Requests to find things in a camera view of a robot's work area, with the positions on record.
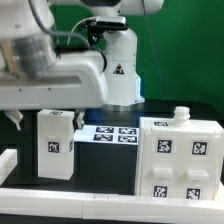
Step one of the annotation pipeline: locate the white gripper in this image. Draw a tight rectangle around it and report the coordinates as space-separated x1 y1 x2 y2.
0 51 108 131

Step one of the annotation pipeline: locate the white cabinet top block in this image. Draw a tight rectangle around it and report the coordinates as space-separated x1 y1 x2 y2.
37 109 75 180

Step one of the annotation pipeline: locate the white cabinet body box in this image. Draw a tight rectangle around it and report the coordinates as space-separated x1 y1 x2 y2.
134 106 224 200

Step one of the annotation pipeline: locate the white door panel with tags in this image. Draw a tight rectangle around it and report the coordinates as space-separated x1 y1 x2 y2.
178 134 214 200

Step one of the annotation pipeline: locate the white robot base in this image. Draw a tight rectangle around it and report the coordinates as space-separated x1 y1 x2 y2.
103 29 145 111

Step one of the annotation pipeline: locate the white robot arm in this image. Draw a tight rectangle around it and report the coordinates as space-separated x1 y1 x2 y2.
0 0 164 125

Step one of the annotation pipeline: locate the white sheet with tags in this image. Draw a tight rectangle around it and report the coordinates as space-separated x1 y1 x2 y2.
74 125 139 145

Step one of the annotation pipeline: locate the white obstacle fence left piece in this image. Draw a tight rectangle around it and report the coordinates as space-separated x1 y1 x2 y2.
0 149 18 186

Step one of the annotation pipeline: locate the white obstacle fence front bar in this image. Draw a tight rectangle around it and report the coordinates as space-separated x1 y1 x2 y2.
0 186 224 224

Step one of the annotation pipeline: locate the grey cable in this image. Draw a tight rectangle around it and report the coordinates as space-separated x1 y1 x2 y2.
66 17 92 48

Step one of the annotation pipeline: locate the black camera on stand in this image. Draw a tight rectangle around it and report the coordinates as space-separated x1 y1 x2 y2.
79 16 128 33

